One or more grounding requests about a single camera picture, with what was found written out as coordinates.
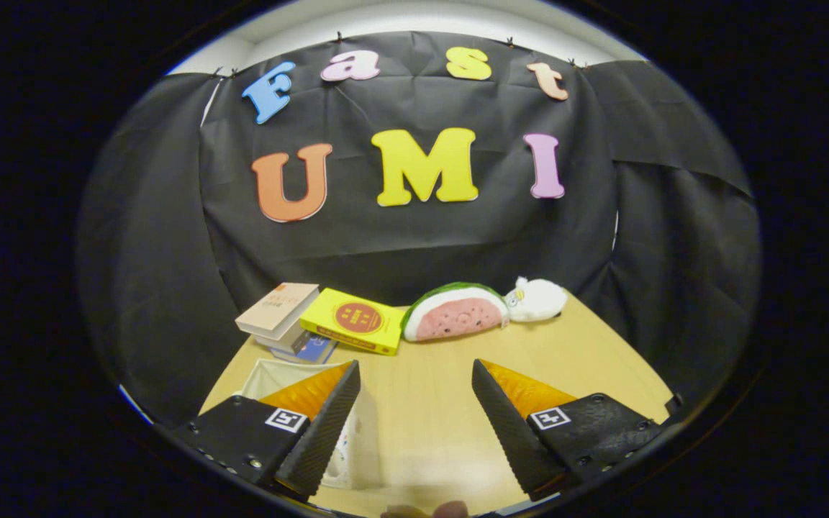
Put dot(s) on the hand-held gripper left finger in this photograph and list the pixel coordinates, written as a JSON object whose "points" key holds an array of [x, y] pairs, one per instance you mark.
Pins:
{"points": [[328, 432]]}

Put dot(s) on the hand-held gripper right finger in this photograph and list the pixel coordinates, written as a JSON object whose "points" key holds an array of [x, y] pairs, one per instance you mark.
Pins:
{"points": [[504, 432]]}

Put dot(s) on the beige fabric storage box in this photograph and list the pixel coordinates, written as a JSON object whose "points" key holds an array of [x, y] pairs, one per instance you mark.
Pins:
{"points": [[370, 446]]}

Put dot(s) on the blue book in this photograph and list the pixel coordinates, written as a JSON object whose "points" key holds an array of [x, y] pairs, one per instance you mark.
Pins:
{"points": [[314, 349]]}

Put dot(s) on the grey book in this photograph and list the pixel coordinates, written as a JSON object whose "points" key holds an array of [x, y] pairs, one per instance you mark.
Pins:
{"points": [[281, 342]]}

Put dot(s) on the yellow book with red circle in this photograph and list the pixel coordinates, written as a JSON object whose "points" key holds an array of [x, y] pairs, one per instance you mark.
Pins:
{"points": [[357, 320]]}

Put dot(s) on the watermelon slice plush toy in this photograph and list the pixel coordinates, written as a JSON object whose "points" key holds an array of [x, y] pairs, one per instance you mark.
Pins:
{"points": [[454, 320]]}

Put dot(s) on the beige book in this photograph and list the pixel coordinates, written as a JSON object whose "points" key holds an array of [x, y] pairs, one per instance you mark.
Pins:
{"points": [[278, 306]]}

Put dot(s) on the white plush toy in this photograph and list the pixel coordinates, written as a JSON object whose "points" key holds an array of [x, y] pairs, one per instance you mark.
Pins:
{"points": [[540, 301]]}

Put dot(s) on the black backdrop cloth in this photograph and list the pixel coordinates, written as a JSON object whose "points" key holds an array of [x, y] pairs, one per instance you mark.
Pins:
{"points": [[386, 244]]}

